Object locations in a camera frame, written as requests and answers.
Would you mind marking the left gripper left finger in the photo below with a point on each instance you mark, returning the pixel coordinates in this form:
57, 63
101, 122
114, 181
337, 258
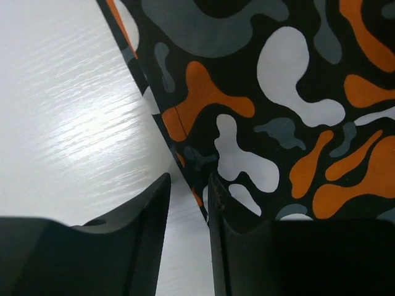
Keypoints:
117, 253

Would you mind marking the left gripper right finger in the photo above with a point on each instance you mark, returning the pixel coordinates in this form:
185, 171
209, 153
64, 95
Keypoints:
252, 256

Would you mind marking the orange camouflage shorts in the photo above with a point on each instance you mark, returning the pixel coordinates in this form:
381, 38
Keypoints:
290, 103

